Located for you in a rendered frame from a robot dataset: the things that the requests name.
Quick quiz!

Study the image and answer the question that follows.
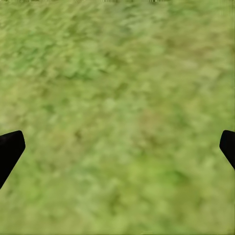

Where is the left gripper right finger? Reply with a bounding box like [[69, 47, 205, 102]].
[[219, 130, 235, 169]]

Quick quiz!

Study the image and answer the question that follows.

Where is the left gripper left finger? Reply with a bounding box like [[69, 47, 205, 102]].
[[0, 130, 25, 189]]

